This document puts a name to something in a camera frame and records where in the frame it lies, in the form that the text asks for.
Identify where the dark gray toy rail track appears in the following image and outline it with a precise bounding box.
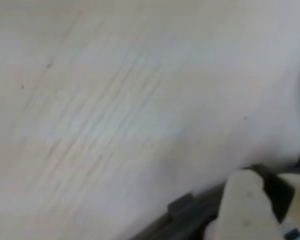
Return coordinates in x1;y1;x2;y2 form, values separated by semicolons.
132;154;300;240

